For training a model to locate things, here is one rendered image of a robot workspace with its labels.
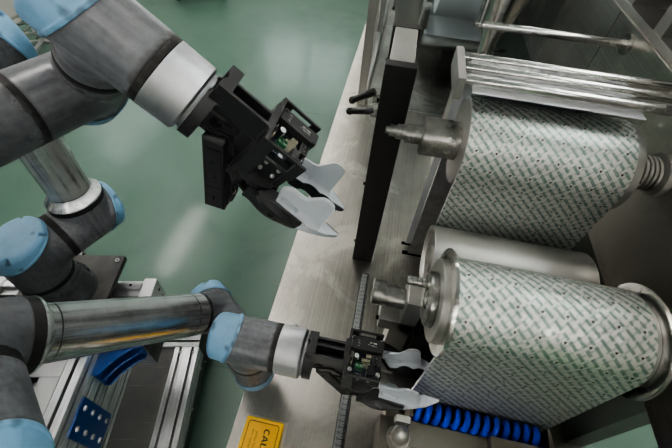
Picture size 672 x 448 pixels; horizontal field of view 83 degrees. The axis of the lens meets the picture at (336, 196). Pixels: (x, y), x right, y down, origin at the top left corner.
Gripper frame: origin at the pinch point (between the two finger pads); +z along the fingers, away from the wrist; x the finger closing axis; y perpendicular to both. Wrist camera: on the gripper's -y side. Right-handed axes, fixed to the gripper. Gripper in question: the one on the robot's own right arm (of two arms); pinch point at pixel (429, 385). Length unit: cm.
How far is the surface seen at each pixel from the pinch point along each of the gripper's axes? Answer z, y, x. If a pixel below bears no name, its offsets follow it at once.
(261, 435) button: -25.9, -16.6, -9.1
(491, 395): 8.8, 2.5, -0.3
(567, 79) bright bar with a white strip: 10, 37, 34
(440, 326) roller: -3.1, 18.6, 0.9
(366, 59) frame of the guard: -24, 0, 102
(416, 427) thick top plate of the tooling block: -0.5, -6.0, -4.8
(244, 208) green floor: -85, -109, 113
